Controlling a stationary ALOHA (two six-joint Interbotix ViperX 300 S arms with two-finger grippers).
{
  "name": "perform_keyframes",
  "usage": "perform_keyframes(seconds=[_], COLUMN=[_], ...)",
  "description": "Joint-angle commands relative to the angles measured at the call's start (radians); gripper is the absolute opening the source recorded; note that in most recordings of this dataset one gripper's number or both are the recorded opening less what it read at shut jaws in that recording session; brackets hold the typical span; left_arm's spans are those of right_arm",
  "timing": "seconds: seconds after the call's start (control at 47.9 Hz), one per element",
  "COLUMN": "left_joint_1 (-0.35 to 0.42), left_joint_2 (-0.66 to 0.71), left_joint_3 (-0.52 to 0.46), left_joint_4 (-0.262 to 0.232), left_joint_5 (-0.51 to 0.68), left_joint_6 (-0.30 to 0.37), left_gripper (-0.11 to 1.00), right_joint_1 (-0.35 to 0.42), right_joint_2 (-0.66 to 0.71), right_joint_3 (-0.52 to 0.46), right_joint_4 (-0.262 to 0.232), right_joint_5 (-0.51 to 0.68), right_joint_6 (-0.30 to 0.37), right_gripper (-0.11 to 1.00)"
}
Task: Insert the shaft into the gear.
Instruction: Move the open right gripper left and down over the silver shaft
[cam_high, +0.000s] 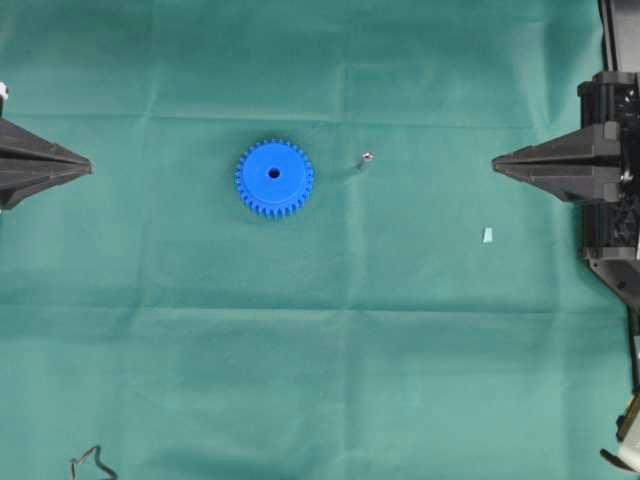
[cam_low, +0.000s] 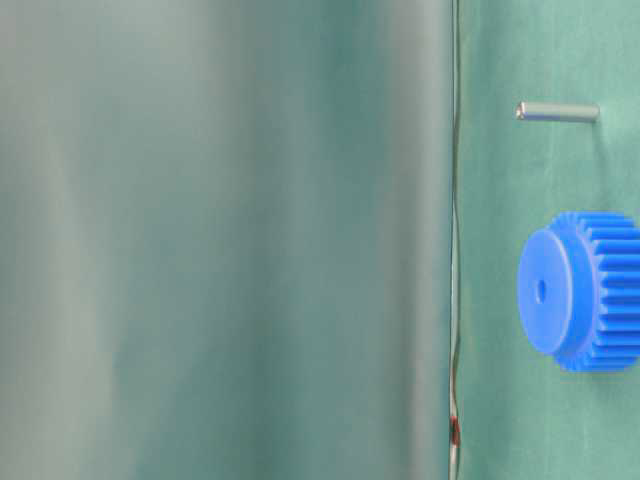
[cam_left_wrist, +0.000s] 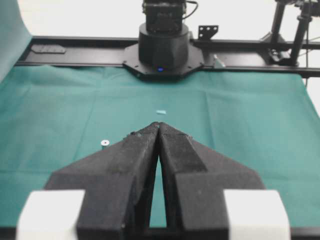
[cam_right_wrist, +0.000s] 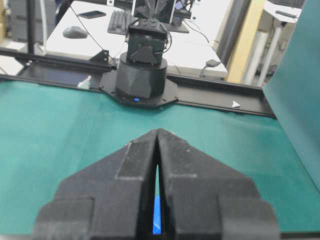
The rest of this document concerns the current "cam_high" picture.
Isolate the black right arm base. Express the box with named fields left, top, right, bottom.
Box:
left=585, top=247, right=639, bottom=356

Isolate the white part left edge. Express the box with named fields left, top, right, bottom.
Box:
left=0, top=82, right=9, bottom=102

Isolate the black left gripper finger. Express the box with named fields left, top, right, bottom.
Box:
left=1, top=118, right=93, bottom=170
left=1, top=160, right=93, bottom=210

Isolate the black bent wire clip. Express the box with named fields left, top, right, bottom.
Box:
left=68, top=445, right=119, bottom=480

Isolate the small pale tape piece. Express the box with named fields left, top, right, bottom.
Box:
left=482, top=227, right=493, bottom=244

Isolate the yellow black clamp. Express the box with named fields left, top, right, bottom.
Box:
left=600, top=392, right=639, bottom=473

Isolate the green cloth mat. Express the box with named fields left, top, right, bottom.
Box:
left=1, top=1, right=631, bottom=479

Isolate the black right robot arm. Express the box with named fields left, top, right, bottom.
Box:
left=492, top=1, right=639, bottom=261

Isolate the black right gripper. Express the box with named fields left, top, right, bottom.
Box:
left=492, top=70, right=639, bottom=248

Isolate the blue plastic gear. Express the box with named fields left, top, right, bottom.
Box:
left=234, top=139, right=314, bottom=218

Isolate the black cable right side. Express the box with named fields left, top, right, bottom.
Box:
left=627, top=299, right=640, bottom=401

